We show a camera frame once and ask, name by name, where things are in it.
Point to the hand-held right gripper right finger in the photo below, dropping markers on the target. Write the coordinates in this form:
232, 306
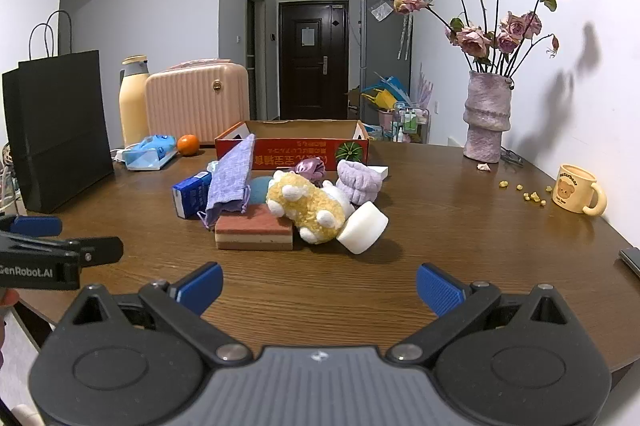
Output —
437, 288

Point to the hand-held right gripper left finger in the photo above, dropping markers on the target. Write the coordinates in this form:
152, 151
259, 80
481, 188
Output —
202, 288

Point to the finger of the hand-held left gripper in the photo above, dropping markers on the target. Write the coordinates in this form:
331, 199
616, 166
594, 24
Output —
100, 250
37, 226

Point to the pink layered sponge block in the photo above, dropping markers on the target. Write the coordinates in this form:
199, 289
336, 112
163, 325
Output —
252, 228

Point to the blue carton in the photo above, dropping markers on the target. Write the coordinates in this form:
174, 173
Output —
190, 198

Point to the white round sponge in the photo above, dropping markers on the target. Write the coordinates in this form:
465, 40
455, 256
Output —
362, 228

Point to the purple fabric pouch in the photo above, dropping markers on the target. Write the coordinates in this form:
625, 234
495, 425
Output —
227, 181

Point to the teal round sponge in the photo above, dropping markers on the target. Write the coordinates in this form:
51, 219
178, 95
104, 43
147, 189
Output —
257, 191

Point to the yellow plush toy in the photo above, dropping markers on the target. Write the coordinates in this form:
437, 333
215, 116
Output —
300, 206

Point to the lilac fluffy headband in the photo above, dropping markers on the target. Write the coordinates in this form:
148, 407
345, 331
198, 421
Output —
357, 178

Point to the red cardboard box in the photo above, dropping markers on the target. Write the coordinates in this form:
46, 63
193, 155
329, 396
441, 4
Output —
295, 154

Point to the person's left hand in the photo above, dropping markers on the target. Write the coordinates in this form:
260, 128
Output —
7, 298

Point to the black paper bag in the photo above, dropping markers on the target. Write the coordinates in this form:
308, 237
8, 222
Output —
60, 131

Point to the blue tissue pack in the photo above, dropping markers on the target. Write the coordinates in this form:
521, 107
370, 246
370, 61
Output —
150, 151

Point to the white wedge sponge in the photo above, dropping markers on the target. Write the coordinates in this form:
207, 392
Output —
381, 173

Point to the scattered yellow crumbs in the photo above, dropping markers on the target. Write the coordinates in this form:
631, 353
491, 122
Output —
526, 194

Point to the orange fruit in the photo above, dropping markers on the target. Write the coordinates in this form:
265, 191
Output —
188, 145

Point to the yellow thermos bottle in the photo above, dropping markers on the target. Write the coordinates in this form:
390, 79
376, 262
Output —
132, 106

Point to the black glasses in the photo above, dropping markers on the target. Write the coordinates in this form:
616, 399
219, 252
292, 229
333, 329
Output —
512, 158

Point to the yellow bear mug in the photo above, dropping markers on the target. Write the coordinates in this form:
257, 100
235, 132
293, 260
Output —
572, 191

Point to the pink ribbed suitcase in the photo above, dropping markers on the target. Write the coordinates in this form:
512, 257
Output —
195, 106

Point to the purple textured vase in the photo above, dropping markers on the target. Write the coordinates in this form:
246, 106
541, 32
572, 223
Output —
487, 121

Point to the pink bucket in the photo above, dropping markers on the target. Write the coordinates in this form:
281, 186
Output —
385, 117

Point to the dark phone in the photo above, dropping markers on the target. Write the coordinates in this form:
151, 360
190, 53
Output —
631, 260

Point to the lilac dried flower bundle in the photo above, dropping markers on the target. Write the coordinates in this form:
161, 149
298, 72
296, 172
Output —
423, 89

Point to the pile of colourful bags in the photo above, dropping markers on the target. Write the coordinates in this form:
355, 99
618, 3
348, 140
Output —
382, 95

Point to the brown cardboard box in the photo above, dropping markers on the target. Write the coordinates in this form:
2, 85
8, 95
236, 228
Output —
353, 104

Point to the dark interior door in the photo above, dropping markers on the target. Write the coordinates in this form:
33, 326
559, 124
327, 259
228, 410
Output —
255, 56

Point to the dark brown entrance door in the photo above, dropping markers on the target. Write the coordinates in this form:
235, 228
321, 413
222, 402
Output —
312, 71

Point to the grey refrigerator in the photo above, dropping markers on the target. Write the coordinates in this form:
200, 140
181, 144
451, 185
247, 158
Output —
382, 51

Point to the dried pink roses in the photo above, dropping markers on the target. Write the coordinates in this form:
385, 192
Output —
472, 39

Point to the hanging folded umbrella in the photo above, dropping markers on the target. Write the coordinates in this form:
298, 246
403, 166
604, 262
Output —
405, 36

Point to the clear plastic pouch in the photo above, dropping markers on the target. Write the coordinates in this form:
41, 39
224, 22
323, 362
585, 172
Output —
380, 10

